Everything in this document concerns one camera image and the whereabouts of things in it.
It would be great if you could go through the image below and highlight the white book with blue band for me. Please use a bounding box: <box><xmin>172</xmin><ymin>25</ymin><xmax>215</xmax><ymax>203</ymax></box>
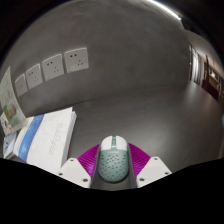
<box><xmin>13</xmin><ymin>107</ymin><xmax>78</xmax><ymax>176</ymax></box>

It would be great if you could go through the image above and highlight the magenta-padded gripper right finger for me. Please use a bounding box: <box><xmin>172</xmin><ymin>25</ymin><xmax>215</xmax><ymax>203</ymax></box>
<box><xmin>127</xmin><ymin>143</ymin><xmax>173</xmax><ymax>188</ymax></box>

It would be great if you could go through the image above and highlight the green menu sign stand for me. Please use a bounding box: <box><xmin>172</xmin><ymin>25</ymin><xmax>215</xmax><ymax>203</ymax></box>
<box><xmin>0</xmin><ymin>65</ymin><xmax>28</xmax><ymax>129</ymax></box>

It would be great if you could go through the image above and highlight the dark framed glass door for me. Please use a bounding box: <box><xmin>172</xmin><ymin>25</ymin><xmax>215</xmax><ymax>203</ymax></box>
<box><xmin>188</xmin><ymin>43</ymin><xmax>205</xmax><ymax>87</ymax></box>

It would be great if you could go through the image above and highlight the white ceiling light strip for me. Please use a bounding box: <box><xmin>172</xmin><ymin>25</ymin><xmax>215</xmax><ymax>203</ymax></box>
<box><xmin>146</xmin><ymin>0</ymin><xmax>183</xmax><ymax>20</ymax></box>

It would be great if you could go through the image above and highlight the green and white computer mouse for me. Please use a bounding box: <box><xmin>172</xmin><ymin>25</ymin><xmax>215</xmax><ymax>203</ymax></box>
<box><xmin>97</xmin><ymin>135</ymin><xmax>130</xmax><ymax>183</ymax></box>

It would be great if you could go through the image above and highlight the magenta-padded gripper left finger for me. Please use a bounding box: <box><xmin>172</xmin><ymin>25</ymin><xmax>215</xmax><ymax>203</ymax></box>
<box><xmin>57</xmin><ymin>144</ymin><xmax>101</xmax><ymax>189</ymax></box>

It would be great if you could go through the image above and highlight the small colourful printed card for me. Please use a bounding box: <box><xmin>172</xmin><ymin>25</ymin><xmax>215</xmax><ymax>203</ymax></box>
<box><xmin>0</xmin><ymin>111</ymin><xmax>14</xmax><ymax>136</ymax></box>

